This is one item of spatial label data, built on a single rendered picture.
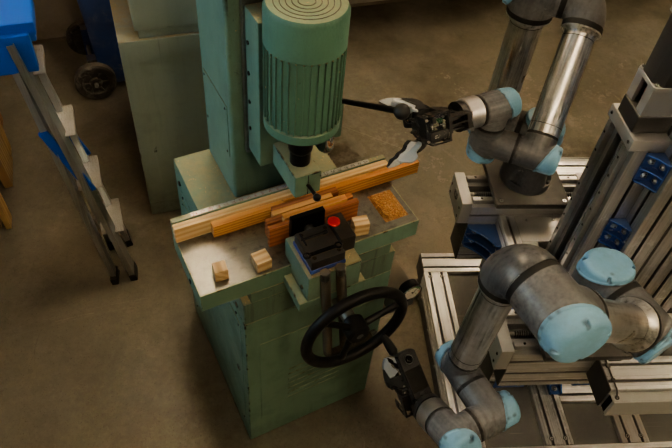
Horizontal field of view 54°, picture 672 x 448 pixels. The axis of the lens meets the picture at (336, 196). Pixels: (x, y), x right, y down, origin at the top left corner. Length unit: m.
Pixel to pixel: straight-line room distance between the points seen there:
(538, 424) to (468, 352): 0.88
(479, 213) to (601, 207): 0.42
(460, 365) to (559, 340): 0.38
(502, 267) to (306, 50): 0.55
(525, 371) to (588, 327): 0.67
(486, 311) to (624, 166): 0.54
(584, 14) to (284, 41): 0.74
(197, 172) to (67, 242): 1.09
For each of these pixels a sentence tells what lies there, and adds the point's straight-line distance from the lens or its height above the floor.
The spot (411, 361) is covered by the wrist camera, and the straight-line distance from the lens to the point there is 1.56.
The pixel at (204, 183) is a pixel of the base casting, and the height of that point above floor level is 0.80.
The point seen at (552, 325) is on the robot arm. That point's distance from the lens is 1.16.
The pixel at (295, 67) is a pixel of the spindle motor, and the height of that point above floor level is 1.41.
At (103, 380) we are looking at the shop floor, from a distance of 2.53.
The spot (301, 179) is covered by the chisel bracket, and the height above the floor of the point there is 1.06.
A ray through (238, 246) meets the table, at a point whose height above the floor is 0.90.
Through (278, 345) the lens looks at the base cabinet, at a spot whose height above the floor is 0.55.
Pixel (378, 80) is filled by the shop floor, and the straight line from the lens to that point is 3.69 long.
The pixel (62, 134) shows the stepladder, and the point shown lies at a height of 0.77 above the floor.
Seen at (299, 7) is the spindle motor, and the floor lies 1.50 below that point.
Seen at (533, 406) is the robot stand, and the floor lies 0.21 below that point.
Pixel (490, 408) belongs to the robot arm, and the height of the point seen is 0.88.
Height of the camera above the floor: 2.17
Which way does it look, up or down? 47 degrees down
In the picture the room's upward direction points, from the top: 6 degrees clockwise
